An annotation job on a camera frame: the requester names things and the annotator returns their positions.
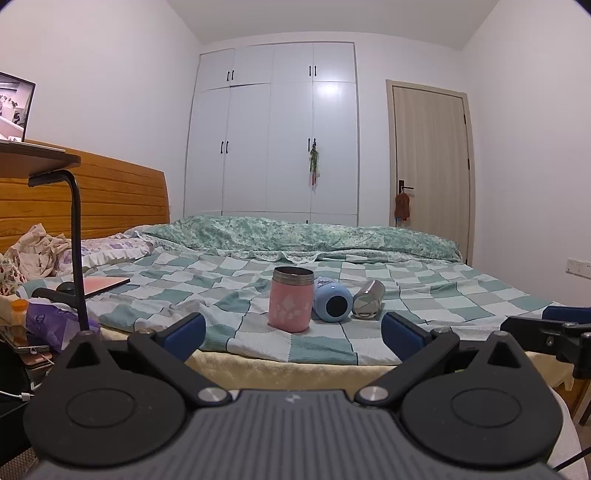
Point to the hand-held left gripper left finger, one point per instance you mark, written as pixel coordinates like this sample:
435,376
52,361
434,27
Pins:
187,333

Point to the blue cup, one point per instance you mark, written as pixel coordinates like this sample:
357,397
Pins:
333,304

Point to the brown hanging cloth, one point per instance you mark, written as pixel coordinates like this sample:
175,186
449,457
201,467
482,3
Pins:
402,206

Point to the pink cup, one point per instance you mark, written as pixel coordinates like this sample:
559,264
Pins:
290,302

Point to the green floral quilt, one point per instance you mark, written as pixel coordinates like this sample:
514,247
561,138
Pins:
295,235

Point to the white wardrobe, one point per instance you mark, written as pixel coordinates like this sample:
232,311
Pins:
272,138

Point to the green hanging ornament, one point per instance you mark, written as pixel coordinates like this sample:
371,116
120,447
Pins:
314,161

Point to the phone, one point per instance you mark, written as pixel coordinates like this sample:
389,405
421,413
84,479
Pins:
31,351

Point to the black mouse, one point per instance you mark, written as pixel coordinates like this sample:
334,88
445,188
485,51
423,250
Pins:
65,287

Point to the wooden bedside table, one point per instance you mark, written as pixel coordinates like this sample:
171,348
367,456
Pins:
46,159

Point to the stainless steel cup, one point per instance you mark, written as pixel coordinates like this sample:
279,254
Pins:
368,300

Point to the orange bottle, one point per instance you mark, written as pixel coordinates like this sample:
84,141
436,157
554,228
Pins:
18,310

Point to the wall socket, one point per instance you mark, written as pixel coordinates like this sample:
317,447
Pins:
579,266

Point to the checkered blanket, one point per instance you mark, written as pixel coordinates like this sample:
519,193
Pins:
221,286

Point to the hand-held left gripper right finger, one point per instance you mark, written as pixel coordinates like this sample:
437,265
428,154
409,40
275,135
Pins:
400,336

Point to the pink tablet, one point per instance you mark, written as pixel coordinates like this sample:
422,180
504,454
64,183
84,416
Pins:
104,283

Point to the wooden headboard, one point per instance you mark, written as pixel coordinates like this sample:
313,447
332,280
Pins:
120,198

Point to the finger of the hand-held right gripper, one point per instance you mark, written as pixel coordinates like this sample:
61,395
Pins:
570,314
535,334

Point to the crumpled cream cloth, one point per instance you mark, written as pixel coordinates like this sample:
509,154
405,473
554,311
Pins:
39,251

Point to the beige door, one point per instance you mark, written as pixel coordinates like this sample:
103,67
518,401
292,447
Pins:
429,152

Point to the purple packet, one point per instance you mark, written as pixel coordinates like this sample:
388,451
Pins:
51,321

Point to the floral pillow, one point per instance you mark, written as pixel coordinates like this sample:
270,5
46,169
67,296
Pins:
115,249

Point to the laptop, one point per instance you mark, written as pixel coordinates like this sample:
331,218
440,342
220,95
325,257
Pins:
14,108

